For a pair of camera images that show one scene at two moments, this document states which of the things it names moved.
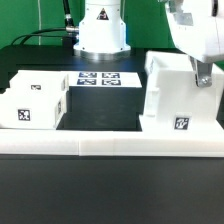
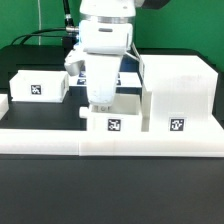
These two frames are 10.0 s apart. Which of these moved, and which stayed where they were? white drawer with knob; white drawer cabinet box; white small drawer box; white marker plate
Moved: white drawer with knob
Stayed: white drawer cabinet box; white marker plate; white small drawer box
